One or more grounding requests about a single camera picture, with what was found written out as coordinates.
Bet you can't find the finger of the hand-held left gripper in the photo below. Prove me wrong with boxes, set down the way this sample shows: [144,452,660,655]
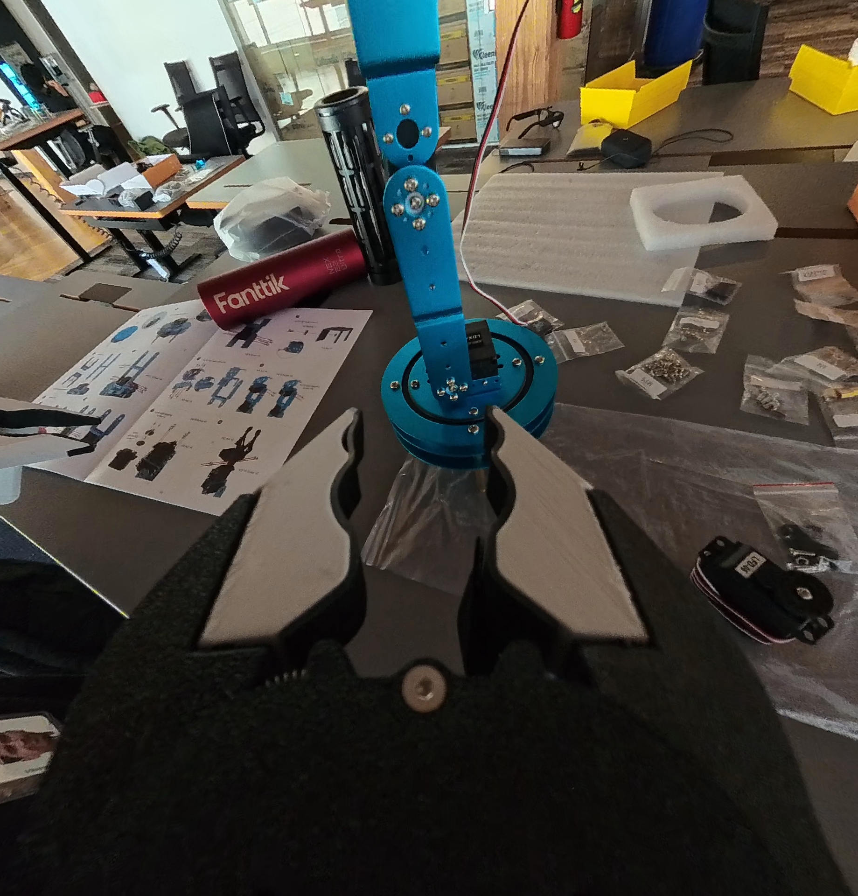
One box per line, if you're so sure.
[0,395,104,431]
[0,433,99,506]

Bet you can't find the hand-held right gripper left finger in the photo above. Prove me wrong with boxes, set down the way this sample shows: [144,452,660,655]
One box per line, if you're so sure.
[196,408,367,648]

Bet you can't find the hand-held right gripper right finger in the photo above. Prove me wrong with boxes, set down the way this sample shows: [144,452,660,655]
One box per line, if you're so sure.
[485,406,649,646]

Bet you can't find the white assembly instruction manual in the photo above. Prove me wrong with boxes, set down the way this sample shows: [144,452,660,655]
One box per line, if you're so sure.
[33,300,374,518]

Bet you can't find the small black servo motor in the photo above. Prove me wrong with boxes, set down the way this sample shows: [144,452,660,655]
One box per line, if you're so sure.
[689,535,837,645]

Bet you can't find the group of hardware bags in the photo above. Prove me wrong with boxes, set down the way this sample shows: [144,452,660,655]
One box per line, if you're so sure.
[495,265,858,449]

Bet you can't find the small clear screw bag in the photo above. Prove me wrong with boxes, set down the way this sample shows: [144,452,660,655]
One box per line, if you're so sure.
[753,482,858,576]

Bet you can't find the blue toy robot arm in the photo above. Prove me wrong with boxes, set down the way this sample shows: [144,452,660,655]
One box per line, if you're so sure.
[346,0,561,470]

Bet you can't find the dark grey desk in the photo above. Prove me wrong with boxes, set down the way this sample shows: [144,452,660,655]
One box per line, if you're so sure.
[0,160,858,896]

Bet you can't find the large clear plastic bag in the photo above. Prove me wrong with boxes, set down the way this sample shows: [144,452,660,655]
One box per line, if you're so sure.
[362,402,858,746]

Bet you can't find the red cylindrical case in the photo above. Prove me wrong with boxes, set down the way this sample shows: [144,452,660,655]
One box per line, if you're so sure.
[196,231,369,330]

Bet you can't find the wooden edge table black legs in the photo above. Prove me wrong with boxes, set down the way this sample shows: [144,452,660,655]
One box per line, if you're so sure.
[58,154,248,281]

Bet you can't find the clear bag with black parts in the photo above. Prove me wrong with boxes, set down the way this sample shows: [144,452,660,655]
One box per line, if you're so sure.
[213,176,332,263]

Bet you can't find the white foam sheet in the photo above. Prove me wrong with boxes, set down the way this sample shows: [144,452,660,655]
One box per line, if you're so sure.
[451,171,725,308]

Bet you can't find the black office chair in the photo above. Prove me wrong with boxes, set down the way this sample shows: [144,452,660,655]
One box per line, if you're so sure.
[208,50,265,140]
[164,62,200,106]
[152,90,256,158]

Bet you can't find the white foam block insert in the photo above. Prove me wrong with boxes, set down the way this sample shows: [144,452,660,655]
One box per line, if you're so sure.
[628,175,780,254]

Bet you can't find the grey table wooden edge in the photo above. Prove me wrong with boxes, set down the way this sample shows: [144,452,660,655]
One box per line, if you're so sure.
[185,129,452,212]

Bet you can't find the black bottle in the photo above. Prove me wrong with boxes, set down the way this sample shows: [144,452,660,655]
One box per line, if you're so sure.
[313,87,403,287]

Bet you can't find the black round device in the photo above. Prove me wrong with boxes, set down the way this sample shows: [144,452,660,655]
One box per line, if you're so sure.
[600,129,654,169]

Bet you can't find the beige packet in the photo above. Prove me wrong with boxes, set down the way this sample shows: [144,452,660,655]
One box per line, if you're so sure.
[567,120,615,156]

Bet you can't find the black glasses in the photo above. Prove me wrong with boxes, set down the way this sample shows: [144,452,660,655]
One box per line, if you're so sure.
[506,106,566,144]

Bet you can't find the yellow open box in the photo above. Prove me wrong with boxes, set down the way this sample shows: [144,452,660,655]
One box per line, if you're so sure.
[789,43,858,116]
[579,59,694,130]

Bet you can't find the stack of cardboard boxes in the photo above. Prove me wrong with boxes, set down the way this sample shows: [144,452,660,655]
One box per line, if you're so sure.
[436,0,500,144]

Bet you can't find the white blue banner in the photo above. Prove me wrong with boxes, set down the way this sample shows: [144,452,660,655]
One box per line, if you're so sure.
[467,0,498,120]

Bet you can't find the blue barrel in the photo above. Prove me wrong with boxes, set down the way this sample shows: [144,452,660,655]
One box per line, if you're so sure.
[642,0,710,67]

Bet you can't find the black bin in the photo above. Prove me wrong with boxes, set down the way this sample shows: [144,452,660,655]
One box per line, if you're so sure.
[702,0,771,85]

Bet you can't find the red white black servo cable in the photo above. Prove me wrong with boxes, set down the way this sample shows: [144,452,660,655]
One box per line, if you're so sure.
[460,0,542,330]

